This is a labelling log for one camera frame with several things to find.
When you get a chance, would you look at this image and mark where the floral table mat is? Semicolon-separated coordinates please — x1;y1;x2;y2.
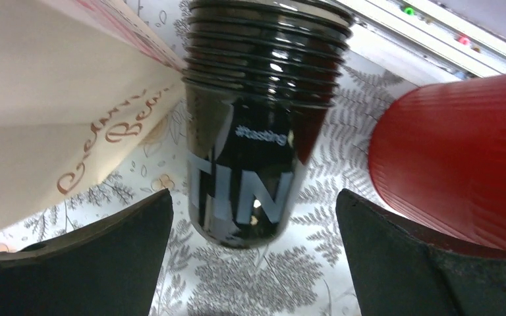
0;1;414;315

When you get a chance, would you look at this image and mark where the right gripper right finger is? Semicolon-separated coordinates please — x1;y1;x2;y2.
335;189;506;315

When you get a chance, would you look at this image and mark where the brown paper bag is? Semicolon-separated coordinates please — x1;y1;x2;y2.
0;1;184;230

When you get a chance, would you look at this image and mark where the stack of black cups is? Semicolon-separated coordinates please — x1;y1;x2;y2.
183;1;354;249

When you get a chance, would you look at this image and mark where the red cup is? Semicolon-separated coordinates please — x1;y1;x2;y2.
368;74;506;250

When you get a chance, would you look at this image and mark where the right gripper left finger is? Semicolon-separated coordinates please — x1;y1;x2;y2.
0;190;173;315

